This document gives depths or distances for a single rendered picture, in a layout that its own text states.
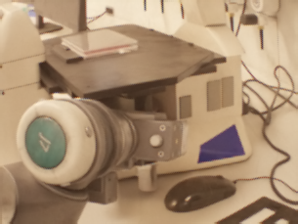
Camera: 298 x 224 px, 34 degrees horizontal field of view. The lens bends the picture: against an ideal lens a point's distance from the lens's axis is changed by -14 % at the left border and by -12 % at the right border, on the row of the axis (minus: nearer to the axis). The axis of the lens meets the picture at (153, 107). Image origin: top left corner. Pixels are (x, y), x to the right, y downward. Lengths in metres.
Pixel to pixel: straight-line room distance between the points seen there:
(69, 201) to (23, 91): 0.26
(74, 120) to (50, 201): 0.09
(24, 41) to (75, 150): 0.29
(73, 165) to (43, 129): 0.04
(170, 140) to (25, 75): 0.23
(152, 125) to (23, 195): 0.22
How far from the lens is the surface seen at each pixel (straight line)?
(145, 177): 0.77
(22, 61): 0.73
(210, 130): 0.87
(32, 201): 0.50
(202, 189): 0.74
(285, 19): 1.28
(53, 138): 0.47
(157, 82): 0.63
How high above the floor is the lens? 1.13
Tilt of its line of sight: 19 degrees down
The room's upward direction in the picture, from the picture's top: 3 degrees counter-clockwise
